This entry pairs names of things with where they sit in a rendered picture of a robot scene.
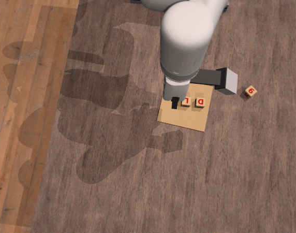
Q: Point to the beige block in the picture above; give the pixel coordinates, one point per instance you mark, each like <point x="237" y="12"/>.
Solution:
<point x="186" y="102"/>
<point x="249" y="92"/>
<point x="199" y="102"/>

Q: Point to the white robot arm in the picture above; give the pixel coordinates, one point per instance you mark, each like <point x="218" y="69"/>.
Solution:
<point x="186" y="30"/>

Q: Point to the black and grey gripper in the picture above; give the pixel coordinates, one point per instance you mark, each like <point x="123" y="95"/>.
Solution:
<point x="175" y="90"/>

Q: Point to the tan flat mat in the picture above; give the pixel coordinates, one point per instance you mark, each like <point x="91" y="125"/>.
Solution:
<point x="188" y="117"/>

